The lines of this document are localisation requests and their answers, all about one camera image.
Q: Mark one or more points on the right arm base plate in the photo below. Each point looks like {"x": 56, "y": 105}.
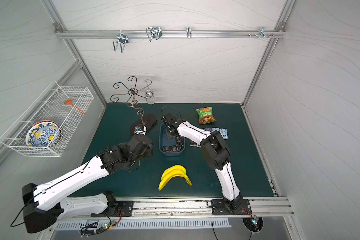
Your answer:
{"x": 222, "y": 208}

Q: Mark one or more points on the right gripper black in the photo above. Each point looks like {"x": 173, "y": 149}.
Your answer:
{"x": 170, "y": 131}

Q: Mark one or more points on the clear glass cup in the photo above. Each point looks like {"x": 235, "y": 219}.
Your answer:
{"x": 150, "y": 95}

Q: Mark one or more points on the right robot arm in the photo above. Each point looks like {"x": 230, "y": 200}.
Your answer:
{"x": 215, "y": 152}

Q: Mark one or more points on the green snack bag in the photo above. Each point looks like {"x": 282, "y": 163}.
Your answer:
{"x": 205, "y": 115}

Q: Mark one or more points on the aluminium front rail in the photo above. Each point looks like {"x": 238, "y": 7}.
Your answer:
{"x": 172, "y": 208}

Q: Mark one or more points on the yellow banana bunch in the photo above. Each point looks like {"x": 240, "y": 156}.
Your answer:
{"x": 173, "y": 172}

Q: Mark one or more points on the metal scroll stand dark base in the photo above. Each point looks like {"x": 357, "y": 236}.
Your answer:
{"x": 132, "y": 102}

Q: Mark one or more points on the metal double hook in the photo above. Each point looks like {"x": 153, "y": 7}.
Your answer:
{"x": 121, "y": 41}
{"x": 154, "y": 33}

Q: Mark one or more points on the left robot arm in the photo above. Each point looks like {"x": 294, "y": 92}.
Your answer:
{"x": 48, "y": 203}

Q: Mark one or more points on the metal bracket hook right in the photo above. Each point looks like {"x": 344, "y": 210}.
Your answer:
{"x": 261, "y": 34}

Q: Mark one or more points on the white blue tissue pack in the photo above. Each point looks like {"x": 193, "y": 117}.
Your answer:
{"x": 224, "y": 133}

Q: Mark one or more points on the metal double hook left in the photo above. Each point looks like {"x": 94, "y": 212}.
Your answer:
{"x": 121, "y": 41}

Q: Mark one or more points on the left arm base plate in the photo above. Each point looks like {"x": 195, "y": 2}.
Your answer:
{"x": 126, "y": 208}

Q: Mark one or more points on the black Face tissue pack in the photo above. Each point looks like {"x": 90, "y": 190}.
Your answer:
{"x": 194, "y": 144}

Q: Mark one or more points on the small metal hook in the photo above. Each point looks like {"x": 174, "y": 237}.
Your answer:
{"x": 189, "y": 32}

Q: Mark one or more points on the teal plastic storage box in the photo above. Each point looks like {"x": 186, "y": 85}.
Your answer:
{"x": 170, "y": 147}

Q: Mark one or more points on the blue yellow patterned plate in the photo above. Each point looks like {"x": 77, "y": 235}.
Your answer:
{"x": 43, "y": 134}

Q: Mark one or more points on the aluminium rail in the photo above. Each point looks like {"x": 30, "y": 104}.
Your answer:
{"x": 172, "y": 208}
{"x": 167, "y": 34}

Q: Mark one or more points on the aluminium top rail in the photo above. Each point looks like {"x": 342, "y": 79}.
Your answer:
{"x": 167, "y": 34}

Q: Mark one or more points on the orange plastic spoon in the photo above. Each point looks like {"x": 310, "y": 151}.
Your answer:
{"x": 70, "y": 103}

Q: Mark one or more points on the metal double hook middle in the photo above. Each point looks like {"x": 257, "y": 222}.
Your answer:
{"x": 154, "y": 33}

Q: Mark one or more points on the white wire basket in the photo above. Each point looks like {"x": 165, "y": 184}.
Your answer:
{"x": 49, "y": 106}

